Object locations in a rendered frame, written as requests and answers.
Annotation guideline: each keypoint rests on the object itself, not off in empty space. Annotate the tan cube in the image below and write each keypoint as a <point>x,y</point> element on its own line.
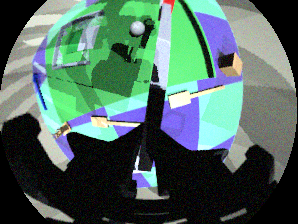
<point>231,65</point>

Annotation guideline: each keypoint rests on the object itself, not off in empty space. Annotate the green flat mat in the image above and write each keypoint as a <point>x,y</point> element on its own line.
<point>121,63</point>

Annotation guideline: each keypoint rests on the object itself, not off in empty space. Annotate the white flat bar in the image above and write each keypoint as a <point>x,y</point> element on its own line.
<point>41,68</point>

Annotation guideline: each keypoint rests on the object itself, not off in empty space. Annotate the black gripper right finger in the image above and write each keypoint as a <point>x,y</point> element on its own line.
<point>173,161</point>

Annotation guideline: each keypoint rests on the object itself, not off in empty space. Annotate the white golf ball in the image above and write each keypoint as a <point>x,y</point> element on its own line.
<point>137,28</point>

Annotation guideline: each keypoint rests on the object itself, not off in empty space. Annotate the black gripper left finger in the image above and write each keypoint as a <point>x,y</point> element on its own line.
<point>120,154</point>

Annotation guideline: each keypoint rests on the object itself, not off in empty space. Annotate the blue golf putter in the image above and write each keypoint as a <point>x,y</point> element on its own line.
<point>35,77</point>

